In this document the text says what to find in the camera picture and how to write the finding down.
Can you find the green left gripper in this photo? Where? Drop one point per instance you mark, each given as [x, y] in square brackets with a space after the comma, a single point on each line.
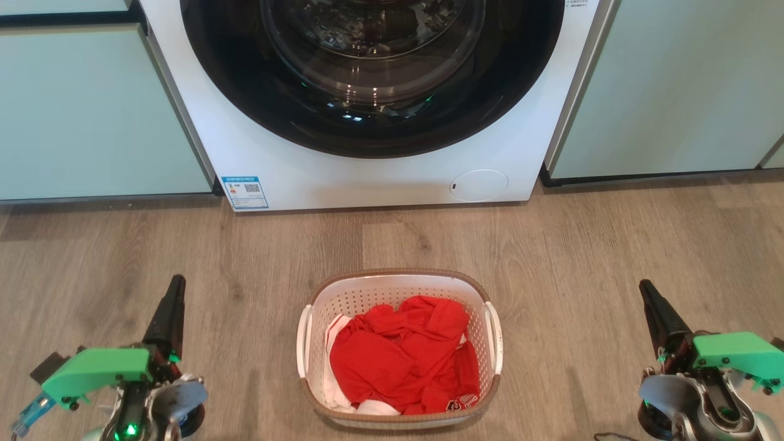
[92, 370]

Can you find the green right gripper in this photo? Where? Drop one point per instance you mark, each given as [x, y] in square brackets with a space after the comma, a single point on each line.
[735, 352]

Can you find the white perforated laundry basket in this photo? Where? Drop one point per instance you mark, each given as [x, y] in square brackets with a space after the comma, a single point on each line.
[367, 294]

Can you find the blue energy label sticker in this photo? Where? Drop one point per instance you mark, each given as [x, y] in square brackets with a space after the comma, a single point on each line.
[245, 192]

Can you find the pale green cabinet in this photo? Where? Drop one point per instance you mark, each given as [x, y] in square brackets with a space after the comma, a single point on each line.
[92, 110]
[674, 92]

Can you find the red jersey garment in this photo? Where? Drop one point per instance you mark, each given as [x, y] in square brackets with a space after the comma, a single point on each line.
[398, 361]

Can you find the round white filter cover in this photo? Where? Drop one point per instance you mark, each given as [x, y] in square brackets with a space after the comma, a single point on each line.
[479, 185]

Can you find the black round glass washer door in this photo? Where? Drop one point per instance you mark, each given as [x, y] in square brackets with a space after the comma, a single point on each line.
[245, 92]

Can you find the white front-load washing machine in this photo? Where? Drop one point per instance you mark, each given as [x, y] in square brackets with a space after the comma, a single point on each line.
[392, 177]

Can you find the black camera box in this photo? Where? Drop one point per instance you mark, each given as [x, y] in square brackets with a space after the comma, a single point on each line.
[49, 367]

